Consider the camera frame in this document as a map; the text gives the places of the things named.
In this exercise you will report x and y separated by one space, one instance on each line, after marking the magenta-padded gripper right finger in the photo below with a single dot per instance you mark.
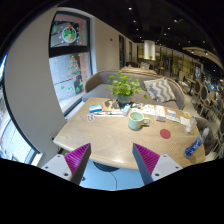
148 160

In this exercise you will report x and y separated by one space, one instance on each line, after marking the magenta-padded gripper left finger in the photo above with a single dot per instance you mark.
77 159

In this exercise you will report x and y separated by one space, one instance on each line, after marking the clear bottle with blue label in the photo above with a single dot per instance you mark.
195 145

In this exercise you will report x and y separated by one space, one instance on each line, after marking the flat round red coaster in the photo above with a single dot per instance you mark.
165 134

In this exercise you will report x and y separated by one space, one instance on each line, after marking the pale green ceramic mug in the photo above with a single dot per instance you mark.
136 120

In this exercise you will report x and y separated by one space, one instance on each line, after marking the blue and white packet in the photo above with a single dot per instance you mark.
171 115

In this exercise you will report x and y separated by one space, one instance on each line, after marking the white paper napkin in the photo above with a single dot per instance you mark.
184 120

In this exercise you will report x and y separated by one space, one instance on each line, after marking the blue and white small box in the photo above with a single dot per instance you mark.
95 108

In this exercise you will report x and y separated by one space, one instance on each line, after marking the clear plastic cup with straw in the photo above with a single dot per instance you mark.
190 126

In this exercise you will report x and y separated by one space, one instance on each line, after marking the light blue small box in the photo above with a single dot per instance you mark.
126 109

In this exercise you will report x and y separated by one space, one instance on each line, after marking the yellow paper card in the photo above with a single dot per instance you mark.
187 114

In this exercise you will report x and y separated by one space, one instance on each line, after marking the grey white chevron pillow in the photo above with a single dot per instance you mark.
160 90

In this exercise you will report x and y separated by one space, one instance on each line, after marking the grey curved sofa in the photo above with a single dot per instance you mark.
100 90

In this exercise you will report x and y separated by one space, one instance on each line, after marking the green potted plant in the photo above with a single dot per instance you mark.
124 87

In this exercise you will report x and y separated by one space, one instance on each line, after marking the group of dining chairs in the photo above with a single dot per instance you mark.
203 93

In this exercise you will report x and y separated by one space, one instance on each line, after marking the window with festive stickers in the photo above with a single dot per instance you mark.
70 70

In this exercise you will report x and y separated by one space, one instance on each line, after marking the group of ceiling lights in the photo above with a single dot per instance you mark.
134 20

